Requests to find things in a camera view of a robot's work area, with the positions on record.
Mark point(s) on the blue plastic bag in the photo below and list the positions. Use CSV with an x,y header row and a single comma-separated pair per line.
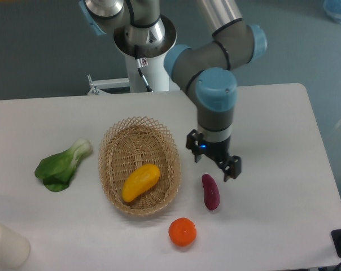
x,y
333,9

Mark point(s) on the cream white bottle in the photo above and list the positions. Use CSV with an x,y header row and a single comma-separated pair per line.
x,y
14,248

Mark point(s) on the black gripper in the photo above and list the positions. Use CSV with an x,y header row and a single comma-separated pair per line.
x,y
200,145

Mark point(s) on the woven wicker basket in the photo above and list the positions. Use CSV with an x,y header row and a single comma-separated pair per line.
x,y
130,144

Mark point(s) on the purple sweet potato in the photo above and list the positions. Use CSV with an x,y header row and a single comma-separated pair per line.
x,y
211,192

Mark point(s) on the orange tangerine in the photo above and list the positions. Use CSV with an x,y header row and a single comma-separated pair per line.
x,y
182,232

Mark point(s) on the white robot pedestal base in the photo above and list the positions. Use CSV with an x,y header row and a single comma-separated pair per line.
x,y
144,51

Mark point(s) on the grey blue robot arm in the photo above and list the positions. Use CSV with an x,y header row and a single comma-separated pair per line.
x,y
203,74

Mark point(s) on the green bok choy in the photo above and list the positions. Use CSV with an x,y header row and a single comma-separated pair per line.
x,y
57,170

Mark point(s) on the yellow mango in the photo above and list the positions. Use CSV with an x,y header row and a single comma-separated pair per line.
x,y
139,181

